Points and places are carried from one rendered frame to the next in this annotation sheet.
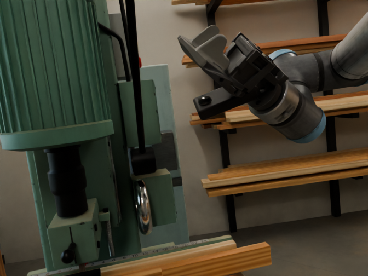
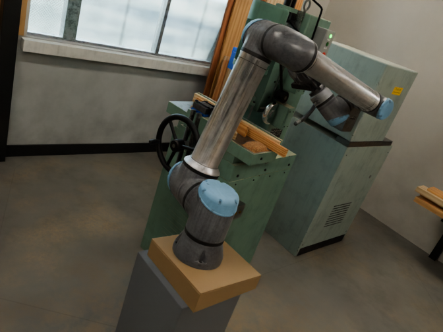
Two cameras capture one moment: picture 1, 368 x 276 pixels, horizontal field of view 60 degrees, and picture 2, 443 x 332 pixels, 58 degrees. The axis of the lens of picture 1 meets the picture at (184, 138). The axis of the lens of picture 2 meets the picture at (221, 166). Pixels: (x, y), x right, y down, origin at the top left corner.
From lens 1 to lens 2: 150 cm
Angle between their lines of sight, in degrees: 47
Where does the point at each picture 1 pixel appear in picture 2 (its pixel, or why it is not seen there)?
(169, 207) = (281, 121)
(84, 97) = not seen: hidden behind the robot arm
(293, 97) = (321, 98)
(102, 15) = (304, 28)
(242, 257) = (275, 145)
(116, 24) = (318, 33)
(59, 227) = not seen: hidden behind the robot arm
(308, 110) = (328, 109)
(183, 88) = not seen: outside the picture
